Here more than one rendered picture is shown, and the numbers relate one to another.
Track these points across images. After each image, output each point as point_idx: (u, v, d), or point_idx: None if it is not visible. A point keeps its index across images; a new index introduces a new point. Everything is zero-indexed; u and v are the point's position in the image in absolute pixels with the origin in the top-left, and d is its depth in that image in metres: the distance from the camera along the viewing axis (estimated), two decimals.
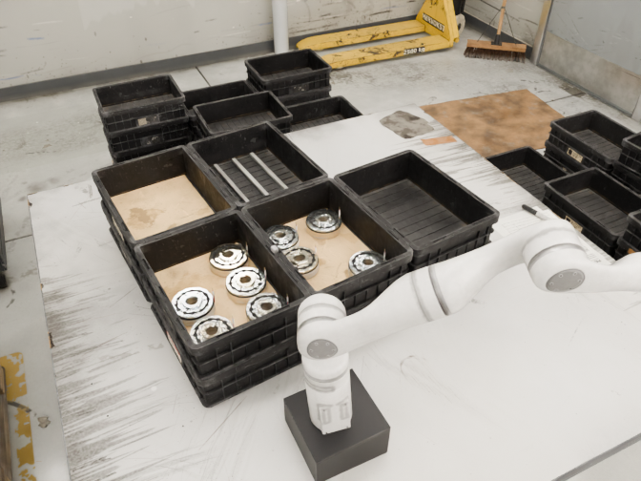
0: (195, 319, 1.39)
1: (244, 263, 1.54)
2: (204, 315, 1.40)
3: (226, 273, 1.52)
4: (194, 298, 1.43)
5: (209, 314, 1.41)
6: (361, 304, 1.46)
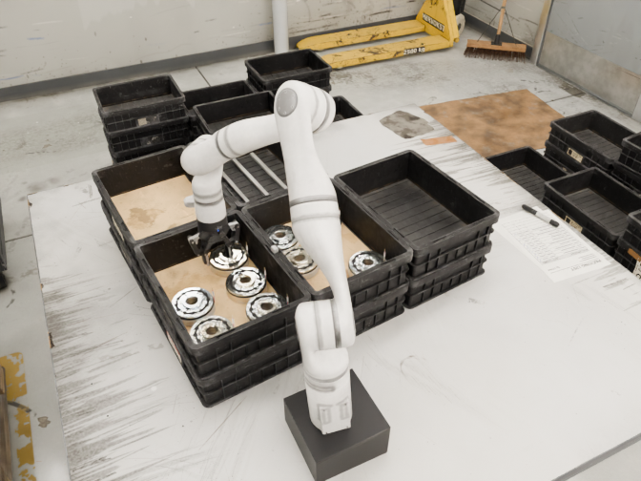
0: (195, 319, 1.39)
1: (244, 263, 1.54)
2: (204, 315, 1.40)
3: (226, 273, 1.52)
4: (194, 298, 1.43)
5: (209, 314, 1.41)
6: (361, 304, 1.46)
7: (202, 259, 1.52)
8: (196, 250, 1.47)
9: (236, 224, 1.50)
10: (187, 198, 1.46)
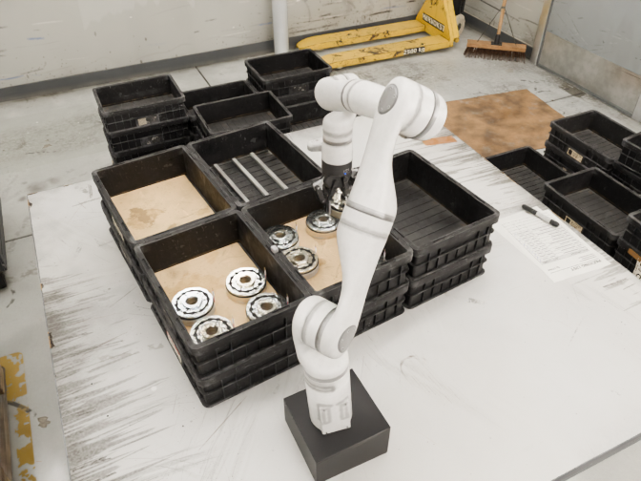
0: (195, 319, 1.39)
1: None
2: (204, 315, 1.40)
3: None
4: (194, 298, 1.43)
5: (209, 314, 1.41)
6: None
7: (324, 206, 1.48)
8: (321, 196, 1.44)
9: (358, 171, 1.46)
10: (310, 141, 1.43)
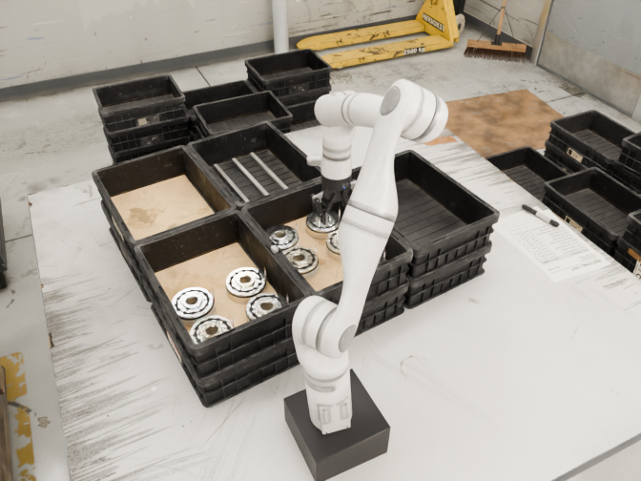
0: (195, 319, 1.39)
1: None
2: (204, 315, 1.40)
3: None
4: (194, 298, 1.43)
5: (209, 314, 1.41)
6: None
7: (321, 219, 1.50)
8: (320, 209, 1.46)
9: (356, 183, 1.49)
10: (310, 156, 1.45)
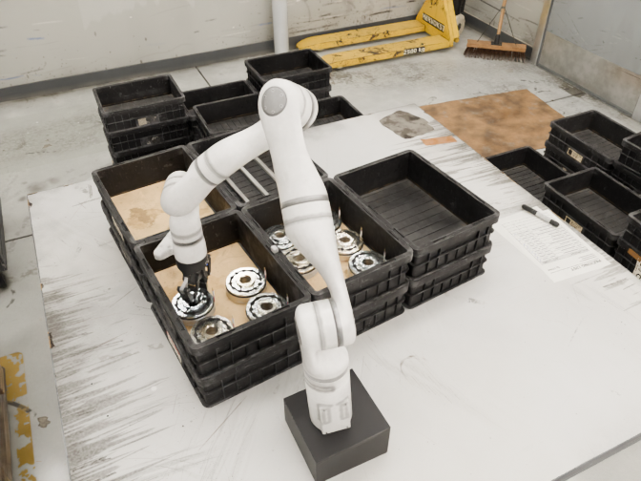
0: (195, 319, 1.39)
1: (361, 248, 1.58)
2: (204, 315, 1.40)
3: (345, 258, 1.57)
4: None
5: (209, 314, 1.41)
6: (361, 304, 1.46)
7: (192, 303, 1.42)
8: (191, 296, 1.38)
9: (207, 255, 1.43)
10: (155, 251, 1.34)
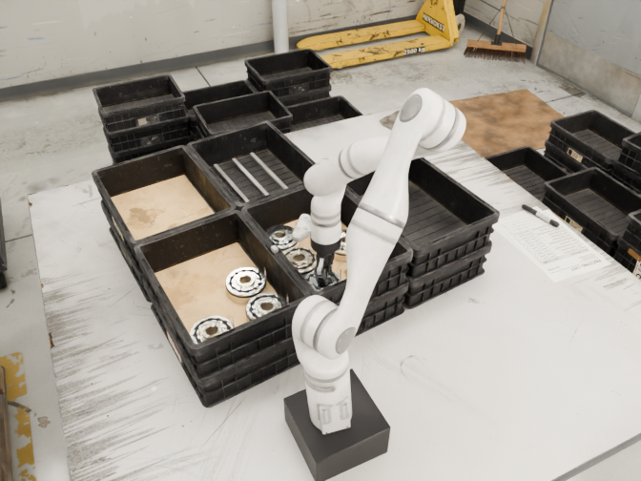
0: None
1: None
2: None
3: (345, 258, 1.57)
4: None
5: None
6: None
7: (321, 284, 1.47)
8: (325, 276, 1.42)
9: None
10: (294, 233, 1.38)
